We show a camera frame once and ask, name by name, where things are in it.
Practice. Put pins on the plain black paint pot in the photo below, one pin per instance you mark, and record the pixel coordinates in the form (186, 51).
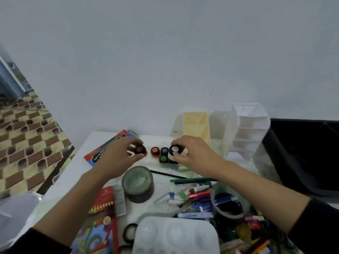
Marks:
(172, 161)

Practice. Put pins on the purple-lidded black paint pot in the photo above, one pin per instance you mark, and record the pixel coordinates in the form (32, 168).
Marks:
(164, 150)

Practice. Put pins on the yellow plastic organiser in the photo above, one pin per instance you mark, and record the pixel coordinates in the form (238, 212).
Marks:
(196, 126)

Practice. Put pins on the white plastic paint palette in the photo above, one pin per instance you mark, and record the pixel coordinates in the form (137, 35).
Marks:
(176, 236)

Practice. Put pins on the dark green marker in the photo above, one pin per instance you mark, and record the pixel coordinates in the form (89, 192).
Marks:
(193, 180)

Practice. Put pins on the person's right forearm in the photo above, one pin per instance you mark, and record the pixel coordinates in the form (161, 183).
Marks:
(262, 193)

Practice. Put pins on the person's right hand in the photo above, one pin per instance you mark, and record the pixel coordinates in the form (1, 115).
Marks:
(200, 158)

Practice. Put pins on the green-lidded black paint pot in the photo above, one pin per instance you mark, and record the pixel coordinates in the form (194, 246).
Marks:
(163, 158)

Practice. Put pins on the light green highlighter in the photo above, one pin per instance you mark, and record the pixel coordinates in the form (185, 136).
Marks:
(184, 169)

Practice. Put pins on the person's left hand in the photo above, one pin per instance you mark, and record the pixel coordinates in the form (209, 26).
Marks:
(114, 158)

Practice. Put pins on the red and blue notebook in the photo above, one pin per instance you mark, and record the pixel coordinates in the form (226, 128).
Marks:
(102, 150)

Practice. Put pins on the red-lidded black paint pot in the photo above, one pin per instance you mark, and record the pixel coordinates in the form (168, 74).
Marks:
(140, 149)

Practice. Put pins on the thin black pencil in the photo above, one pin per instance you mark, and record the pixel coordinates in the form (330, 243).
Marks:
(168, 174)

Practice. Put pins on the red marker pen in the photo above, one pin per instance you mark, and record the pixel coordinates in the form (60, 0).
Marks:
(199, 194)

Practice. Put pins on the red coloured pencil box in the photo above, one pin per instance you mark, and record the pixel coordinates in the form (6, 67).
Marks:
(100, 224)

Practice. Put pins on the person's right thumb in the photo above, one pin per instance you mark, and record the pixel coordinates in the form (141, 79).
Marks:
(182, 159)

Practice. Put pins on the orange-lidded black paint pot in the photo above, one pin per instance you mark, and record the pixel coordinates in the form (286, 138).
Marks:
(155, 151)

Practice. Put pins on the translucent plastic bag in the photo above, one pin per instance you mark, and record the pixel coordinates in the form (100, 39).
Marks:
(14, 216)

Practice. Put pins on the window frame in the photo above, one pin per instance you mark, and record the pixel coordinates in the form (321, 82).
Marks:
(10, 79)

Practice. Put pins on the person's left thumb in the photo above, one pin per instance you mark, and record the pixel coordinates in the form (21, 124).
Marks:
(132, 160)

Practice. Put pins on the white marker with purple print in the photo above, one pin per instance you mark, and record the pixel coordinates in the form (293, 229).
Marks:
(195, 215)

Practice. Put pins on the clear plastic tiered organiser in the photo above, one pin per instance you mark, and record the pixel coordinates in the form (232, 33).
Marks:
(245, 129)

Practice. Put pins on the white-labelled black paint pot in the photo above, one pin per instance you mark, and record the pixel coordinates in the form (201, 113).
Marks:
(175, 149)

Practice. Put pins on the person's left forearm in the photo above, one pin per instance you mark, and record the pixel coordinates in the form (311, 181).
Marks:
(71, 203)

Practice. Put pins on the pile of pens and markers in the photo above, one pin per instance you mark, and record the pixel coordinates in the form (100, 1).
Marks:
(238, 230)

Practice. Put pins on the black plastic bin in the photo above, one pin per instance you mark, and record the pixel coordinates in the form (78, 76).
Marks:
(304, 156)

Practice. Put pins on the clear plastic watercolour case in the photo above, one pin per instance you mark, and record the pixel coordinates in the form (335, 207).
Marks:
(119, 201)

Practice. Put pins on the clear packing tape roll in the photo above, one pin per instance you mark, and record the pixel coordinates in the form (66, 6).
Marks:
(227, 208)

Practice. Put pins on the grey duct tape roll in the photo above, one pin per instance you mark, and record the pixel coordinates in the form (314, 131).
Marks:
(138, 184)

